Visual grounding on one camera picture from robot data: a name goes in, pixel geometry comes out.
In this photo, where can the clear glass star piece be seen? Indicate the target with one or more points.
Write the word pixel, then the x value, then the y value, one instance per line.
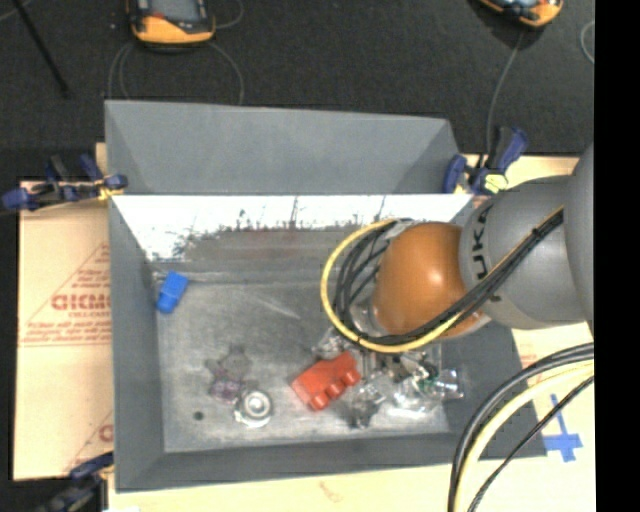
pixel 365 404

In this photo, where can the small clear glass piece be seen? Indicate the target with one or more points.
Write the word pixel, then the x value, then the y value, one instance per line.
pixel 329 346

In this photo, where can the red toy brick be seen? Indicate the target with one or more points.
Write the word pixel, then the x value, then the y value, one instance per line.
pixel 324 381

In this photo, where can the clear crumpled plastic piece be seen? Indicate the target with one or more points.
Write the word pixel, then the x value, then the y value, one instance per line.
pixel 440 387

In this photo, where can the clear round glass lid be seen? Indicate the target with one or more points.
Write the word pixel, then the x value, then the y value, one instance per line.
pixel 255 407

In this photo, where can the blue toy brick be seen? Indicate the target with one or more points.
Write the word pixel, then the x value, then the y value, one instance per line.
pixel 172 291

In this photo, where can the grey metal bin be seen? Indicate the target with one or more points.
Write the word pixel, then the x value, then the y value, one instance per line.
pixel 280 155

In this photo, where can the brown cardboard board, red print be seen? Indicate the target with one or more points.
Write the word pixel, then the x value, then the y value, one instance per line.
pixel 60 350

